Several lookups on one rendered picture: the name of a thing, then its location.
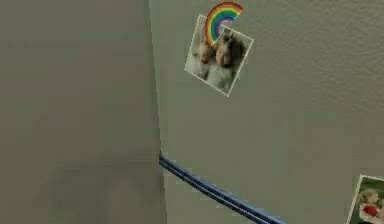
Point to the photo of two children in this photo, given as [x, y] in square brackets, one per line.
[224, 63]

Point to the grey fridge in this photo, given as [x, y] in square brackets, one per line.
[283, 116]

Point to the rainbow magnet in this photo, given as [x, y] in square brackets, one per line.
[214, 20]

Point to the photo of child in red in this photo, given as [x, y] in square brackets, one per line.
[368, 203]

